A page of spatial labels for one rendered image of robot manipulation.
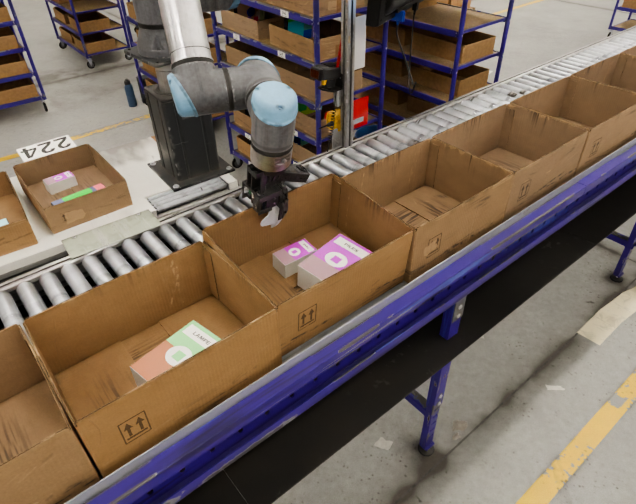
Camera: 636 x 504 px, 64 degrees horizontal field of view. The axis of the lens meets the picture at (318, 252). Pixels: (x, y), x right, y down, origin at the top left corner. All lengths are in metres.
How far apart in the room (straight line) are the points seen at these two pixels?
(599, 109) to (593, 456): 1.27
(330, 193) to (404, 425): 1.05
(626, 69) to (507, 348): 1.28
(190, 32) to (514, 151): 1.21
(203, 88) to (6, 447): 0.78
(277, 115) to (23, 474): 0.74
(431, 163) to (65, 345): 1.12
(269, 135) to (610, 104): 1.46
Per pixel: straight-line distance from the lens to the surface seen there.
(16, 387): 1.22
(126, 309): 1.19
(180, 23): 1.16
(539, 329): 2.55
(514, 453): 2.11
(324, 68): 2.04
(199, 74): 1.13
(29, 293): 1.69
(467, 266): 1.33
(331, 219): 1.42
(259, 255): 1.32
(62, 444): 0.93
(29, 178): 2.22
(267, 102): 1.02
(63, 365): 1.22
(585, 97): 2.23
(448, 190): 1.62
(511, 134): 1.92
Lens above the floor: 1.74
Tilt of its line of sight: 38 degrees down
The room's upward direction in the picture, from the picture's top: 1 degrees counter-clockwise
